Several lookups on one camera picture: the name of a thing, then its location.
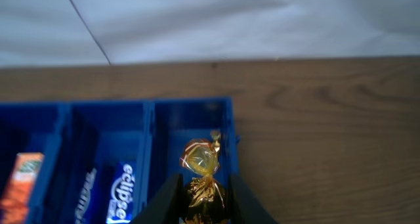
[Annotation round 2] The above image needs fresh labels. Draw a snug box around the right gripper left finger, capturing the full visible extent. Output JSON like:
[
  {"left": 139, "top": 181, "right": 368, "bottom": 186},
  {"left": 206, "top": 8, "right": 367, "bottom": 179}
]
[{"left": 130, "top": 173, "right": 185, "bottom": 224}]

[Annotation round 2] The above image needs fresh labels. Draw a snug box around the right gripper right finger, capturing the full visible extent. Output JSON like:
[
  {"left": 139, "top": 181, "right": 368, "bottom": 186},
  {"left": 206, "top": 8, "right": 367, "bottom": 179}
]
[{"left": 227, "top": 173, "right": 280, "bottom": 224}]

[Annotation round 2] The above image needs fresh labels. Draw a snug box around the blue candy pack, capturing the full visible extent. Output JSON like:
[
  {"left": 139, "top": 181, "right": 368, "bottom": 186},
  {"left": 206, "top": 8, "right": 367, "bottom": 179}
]
[
  {"left": 105, "top": 161, "right": 137, "bottom": 224},
  {"left": 73, "top": 166, "right": 99, "bottom": 224}
]

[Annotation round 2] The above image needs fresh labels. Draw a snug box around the gold candy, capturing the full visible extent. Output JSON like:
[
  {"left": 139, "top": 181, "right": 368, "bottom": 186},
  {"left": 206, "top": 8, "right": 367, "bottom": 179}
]
[{"left": 178, "top": 129, "right": 229, "bottom": 224}]

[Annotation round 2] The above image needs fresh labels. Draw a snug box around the blue tray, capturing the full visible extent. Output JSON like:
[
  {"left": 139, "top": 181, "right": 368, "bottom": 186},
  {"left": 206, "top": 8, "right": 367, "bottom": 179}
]
[{"left": 0, "top": 97, "right": 241, "bottom": 224}]

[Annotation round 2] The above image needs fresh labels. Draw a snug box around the orange candy box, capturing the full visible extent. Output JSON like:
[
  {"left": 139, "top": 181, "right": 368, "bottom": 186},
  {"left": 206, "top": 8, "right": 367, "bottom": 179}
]
[{"left": 0, "top": 151, "right": 45, "bottom": 224}]

